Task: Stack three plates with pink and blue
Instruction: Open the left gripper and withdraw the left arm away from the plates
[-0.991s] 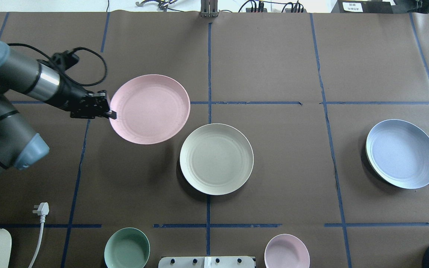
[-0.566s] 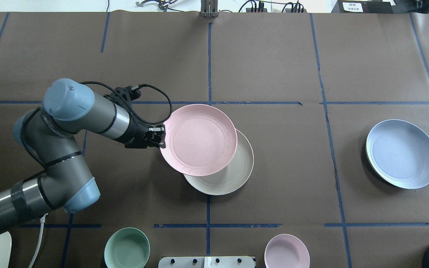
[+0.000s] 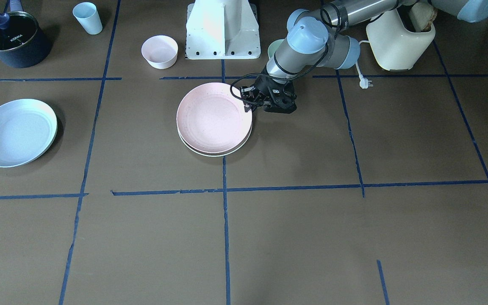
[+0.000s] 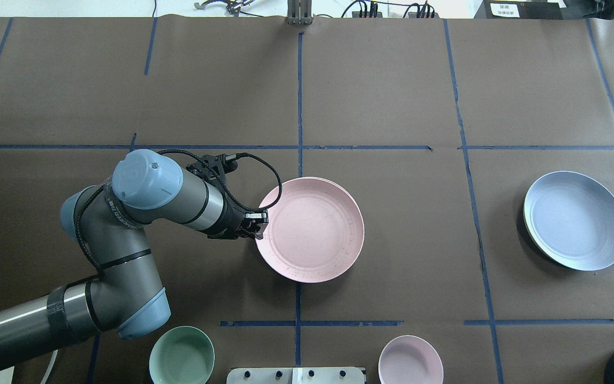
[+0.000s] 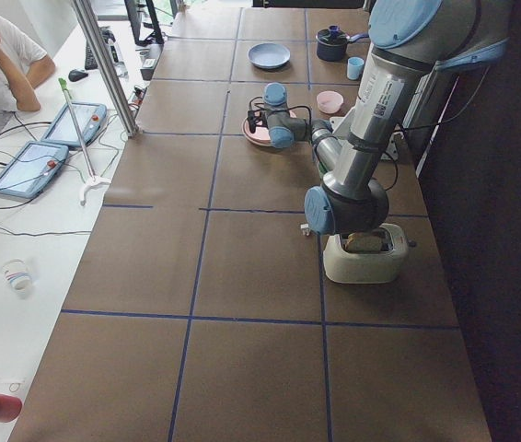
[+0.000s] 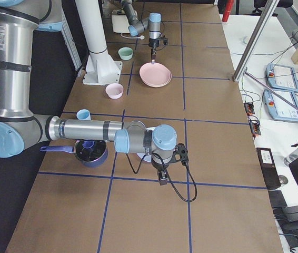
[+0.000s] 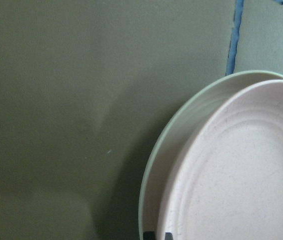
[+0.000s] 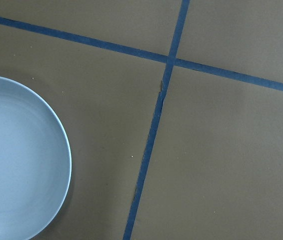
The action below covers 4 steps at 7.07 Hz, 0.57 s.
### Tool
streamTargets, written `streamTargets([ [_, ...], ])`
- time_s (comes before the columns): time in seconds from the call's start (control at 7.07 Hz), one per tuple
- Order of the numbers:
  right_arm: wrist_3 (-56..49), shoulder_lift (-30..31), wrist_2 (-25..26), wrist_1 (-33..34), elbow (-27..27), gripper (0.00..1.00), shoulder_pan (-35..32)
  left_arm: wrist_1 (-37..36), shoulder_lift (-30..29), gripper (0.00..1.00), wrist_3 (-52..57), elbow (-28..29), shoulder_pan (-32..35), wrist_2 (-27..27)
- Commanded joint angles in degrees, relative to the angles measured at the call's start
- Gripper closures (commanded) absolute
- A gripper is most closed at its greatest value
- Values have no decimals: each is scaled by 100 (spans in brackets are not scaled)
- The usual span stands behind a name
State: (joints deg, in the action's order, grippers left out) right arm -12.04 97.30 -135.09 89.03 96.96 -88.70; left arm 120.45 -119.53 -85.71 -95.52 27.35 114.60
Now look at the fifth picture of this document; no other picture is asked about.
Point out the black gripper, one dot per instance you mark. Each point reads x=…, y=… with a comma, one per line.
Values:
x=264, y=118

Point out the pink plate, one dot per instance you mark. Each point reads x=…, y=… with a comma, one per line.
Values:
x=256, y=136

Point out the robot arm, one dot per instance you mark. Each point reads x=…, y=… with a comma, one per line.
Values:
x=410, y=39

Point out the blue plate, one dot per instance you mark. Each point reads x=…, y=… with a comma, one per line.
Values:
x=269, y=55

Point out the pink bowl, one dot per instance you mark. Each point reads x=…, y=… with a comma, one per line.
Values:
x=329, y=102

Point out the dark blue pot with lid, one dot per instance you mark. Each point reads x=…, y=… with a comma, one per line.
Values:
x=332, y=43

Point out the light blue cup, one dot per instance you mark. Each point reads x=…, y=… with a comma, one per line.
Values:
x=355, y=67

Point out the black monitor stand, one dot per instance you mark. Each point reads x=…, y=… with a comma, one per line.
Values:
x=144, y=22

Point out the bread slice in toaster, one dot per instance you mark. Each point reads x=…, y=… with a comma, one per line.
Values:
x=364, y=242

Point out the cream toaster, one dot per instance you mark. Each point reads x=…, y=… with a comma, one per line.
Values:
x=366, y=267

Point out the white reacher grabber stick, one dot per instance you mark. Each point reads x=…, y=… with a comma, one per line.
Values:
x=93, y=180

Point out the black keyboard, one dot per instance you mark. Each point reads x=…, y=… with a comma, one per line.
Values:
x=90, y=62

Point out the black computer mouse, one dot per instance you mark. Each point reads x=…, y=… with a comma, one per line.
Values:
x=77, y=74

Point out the far teach pendant tablet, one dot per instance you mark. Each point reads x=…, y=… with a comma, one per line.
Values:
x=90, y=118

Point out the teach pendant tablet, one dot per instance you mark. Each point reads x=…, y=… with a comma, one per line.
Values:
x=32, y=169
x=90, y=118

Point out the near teach pendant tablet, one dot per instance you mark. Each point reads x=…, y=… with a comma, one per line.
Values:
x=32, y=169

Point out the paper cup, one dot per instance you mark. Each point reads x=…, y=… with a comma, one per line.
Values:
x=17, y=274

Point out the white camera post with base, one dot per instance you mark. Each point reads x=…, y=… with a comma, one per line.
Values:
x=341, y=127

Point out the aluminium frame post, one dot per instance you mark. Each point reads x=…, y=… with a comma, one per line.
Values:
x=89, y=25

